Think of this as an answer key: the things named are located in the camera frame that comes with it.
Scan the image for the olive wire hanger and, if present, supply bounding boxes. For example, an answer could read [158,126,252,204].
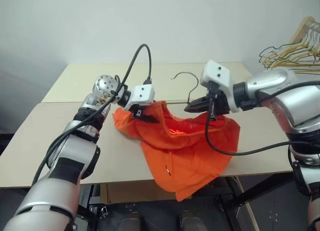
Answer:
[161,71,227,129]

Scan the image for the light wooden slat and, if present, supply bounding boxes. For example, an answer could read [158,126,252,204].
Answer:
[234,176,261,231]

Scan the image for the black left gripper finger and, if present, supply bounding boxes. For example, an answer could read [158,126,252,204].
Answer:
[139,112,160,124]

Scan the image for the brown cardboard box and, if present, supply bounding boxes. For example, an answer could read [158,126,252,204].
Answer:
[99,178,181,205]

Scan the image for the black table frame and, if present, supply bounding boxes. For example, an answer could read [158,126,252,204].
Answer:
[76,175,302,231]

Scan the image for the dark rounded shape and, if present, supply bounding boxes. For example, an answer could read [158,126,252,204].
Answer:
[121,210,145,231]
[178,210,200,231]

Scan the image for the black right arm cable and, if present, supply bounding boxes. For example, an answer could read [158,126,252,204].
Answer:
[204,82,320,157]

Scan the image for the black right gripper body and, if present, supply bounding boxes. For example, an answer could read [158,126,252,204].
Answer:
[206,82,231,116]

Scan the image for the orange shorts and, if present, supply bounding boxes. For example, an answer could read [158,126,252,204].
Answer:
[112,100,241,202]

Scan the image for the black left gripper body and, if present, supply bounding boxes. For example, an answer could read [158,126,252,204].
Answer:
[129,104,149,120]

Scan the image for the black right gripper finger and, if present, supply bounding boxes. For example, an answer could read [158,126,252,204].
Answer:
[183,103,210,114]
[186,95,210,107]

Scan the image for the bunch of hangers on rack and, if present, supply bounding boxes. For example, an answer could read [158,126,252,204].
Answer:
[290,15,320,75]

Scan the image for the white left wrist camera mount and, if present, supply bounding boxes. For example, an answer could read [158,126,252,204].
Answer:
[124,84,156,111]

